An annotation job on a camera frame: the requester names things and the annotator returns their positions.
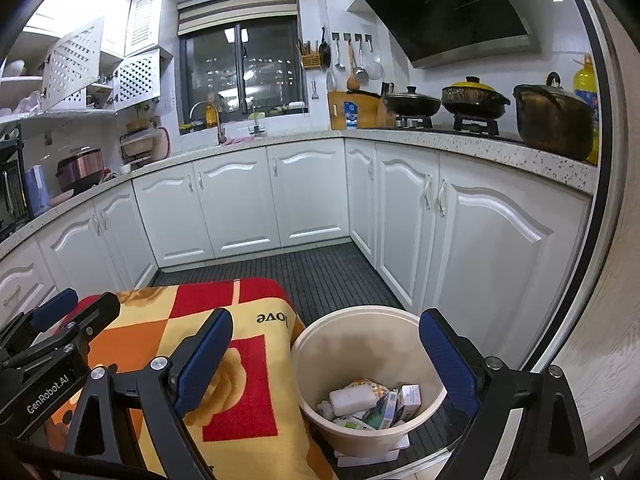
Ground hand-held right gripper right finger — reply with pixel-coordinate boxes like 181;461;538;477
419;308;591;480

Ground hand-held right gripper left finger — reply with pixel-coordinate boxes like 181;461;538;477
64;307;235;480

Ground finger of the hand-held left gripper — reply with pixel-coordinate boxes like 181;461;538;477
0;287;79;357
10;291;121;372

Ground small white cardboard box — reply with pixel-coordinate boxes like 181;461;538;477
398;384;422;422

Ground printed paper wrapper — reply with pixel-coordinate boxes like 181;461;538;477
350;378;391;396

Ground beige plastic bin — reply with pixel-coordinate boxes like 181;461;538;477
290;306;448;458

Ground green white drink carton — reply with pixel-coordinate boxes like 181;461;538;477
332;415;378;432

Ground printed checked blanket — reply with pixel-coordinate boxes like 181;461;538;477
50;277;341;480

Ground blue plastic pitcher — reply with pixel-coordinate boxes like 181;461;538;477
24;165;51;217

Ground black countertop oven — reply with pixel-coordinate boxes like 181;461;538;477
0;135;32;241

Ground pink rice cooker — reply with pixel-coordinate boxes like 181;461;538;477
56;147;104;196

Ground beige casserole on rack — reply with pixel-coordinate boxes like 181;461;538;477
119;117;172;165

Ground white base cabinets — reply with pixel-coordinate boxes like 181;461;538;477
0;137;599;341

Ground curved metal faucet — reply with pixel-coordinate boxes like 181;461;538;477
190;101;227;146

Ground gas stove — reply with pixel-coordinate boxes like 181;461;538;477
395;114;502;137

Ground black lidded wok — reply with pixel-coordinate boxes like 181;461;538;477
382;86;443;117

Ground large metal stockpot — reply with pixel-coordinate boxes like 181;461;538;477
513;72;596;161

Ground yellow lidded pot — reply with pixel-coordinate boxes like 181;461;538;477
441;76;511;120

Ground wooden cutting board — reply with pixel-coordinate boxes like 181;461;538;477
327;90;384;130

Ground dark kitchen window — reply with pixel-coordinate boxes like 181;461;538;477
177;15;308;133

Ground hanging wooden ladle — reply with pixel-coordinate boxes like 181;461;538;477
347;40;370;92

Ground hanging metal strainer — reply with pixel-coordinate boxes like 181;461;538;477
369;40;385;82

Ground large yellow oil bottle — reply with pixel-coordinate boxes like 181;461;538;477
572;55;602;166

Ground wooden chopstick holder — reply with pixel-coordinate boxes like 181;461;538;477
299;40;321;69

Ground striped roman blind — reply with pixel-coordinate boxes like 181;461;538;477
177;0;300;37

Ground black range hood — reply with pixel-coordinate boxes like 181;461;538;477
359;0;541;69

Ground white lattice wall cabinet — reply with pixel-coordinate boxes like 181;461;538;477
0;16;162;117

